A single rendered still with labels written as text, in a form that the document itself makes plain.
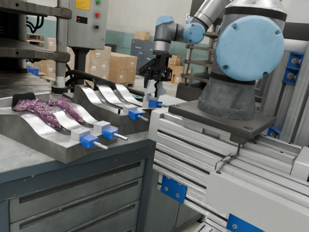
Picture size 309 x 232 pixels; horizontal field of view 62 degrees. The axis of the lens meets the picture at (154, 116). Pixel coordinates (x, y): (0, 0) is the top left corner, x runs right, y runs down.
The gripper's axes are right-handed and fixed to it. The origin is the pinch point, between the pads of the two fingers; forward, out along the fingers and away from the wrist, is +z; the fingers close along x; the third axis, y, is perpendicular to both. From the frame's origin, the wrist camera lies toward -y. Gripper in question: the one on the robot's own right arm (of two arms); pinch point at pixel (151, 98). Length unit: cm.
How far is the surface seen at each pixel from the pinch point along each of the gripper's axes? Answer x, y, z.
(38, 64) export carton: 156, -518, -30
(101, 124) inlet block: -28.5, 5.7, 11.1
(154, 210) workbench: 20, -5, 59
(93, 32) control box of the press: 16, -80, -38
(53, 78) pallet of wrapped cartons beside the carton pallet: 156, -441, -4
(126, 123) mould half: -13.0, 1.0, 11.1
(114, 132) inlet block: -25.3, 9.5, 13.2
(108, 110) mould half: -17.2, -6.4, 7.3
